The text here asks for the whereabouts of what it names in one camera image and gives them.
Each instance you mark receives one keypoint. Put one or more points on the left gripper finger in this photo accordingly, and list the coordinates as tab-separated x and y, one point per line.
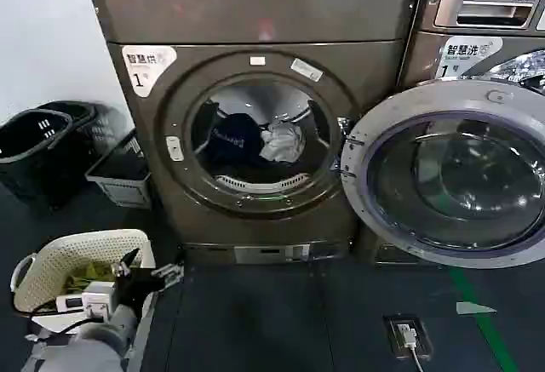
127	261
169	274

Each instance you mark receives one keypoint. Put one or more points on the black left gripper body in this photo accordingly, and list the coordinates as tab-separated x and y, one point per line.
138	284

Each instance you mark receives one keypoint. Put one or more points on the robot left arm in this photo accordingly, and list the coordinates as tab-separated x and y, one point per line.
93	346

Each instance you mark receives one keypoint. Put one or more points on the olive green cloth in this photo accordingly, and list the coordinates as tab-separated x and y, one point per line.
91	273

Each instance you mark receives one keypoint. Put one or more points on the white perforated laundry basket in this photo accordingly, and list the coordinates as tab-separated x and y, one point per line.
81	248

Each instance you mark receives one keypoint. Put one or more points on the grey slatted plastic crate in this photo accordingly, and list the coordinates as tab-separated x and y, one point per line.
121	184

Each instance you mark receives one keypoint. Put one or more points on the black plastic laundry basket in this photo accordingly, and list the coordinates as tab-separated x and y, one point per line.
25	163
91	121

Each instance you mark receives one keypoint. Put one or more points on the dark blue printed garment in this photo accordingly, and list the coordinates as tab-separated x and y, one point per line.
232	138

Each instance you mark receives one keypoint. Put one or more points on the white crumpled garment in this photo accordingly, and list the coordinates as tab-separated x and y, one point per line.
283	142

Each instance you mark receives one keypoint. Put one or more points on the white number sticker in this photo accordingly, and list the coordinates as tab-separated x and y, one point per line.
147	70
468	55

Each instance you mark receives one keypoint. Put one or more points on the floor power socket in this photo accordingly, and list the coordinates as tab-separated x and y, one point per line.
419	333

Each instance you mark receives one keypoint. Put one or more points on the grey-brown front-loading dryer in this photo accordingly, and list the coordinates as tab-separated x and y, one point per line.
255	27

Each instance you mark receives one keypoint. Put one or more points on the round glass dryer door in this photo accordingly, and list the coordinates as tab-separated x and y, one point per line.
447	176

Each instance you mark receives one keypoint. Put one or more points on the grey washing machine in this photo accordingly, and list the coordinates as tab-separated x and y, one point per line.
426	57

